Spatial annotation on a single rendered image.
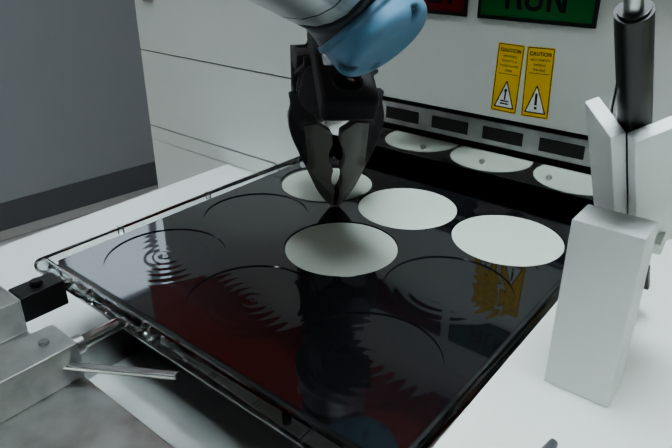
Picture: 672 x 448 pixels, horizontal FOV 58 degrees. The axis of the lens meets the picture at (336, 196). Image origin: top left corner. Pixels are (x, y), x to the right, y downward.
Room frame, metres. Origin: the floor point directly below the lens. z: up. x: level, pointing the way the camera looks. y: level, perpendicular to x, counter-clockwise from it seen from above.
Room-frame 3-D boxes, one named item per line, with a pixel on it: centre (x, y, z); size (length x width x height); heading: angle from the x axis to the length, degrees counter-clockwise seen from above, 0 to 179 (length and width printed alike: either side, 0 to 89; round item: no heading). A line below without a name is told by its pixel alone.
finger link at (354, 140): (0.58, -0.01, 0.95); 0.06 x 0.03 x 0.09; 10
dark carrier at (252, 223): (0.48, 0.00, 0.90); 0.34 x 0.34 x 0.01; 51
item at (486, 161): (0.65, -0.13, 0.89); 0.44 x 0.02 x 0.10; 51
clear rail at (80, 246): (0.59, 0.14, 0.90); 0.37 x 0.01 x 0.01; 141
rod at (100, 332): (0.36, 0.17, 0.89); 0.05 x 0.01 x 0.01; 141
